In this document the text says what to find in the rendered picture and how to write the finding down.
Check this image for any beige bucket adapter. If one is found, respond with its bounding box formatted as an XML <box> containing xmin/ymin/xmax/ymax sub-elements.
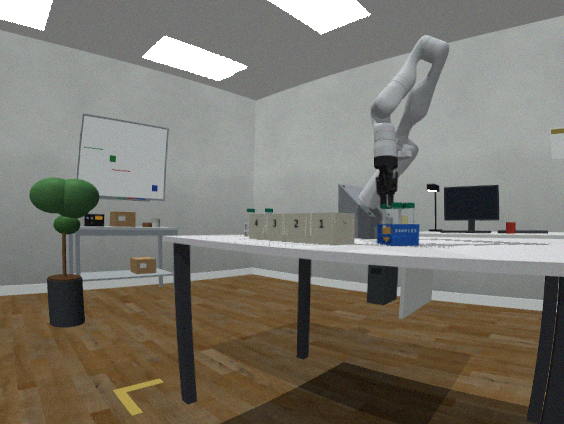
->
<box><xmin>310</xmin><ymin>212</ymin><xmax>355</xmax><ymax>245</ymax></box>
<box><xmin>266</xmin><ymin>214</ymin><xmax>287</xmax><ymax>242</ymax></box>
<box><xmin>286</xmin><ymin>213</ymin><xmax>310</xmax><ymax>243</ymax></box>
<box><xmin>249</xmin><ymin>214</ymin><xmax>267</xmax><ymax>240</ymax></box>

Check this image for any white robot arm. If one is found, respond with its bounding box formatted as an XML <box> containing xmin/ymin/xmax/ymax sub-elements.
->
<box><xmin>358</xmin><ymin>35</ymin><xmax>449</xmax><ymax>209</ymax></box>

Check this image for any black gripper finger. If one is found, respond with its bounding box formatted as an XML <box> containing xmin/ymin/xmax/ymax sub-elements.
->
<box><xmin>376</xmin><ymin>175</ymin><xmax>387</xmax><ymax>208</ymax></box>
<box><xmin>381</xmin><ymin>171</ymin><xmax>398</xmax><ymax>208</ymax></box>

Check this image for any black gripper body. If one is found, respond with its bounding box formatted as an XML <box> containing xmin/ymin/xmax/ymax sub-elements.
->
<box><xmin>374</xmin><ymin>156</ymin><xmax>398</xmax><ymax>184</ymax></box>

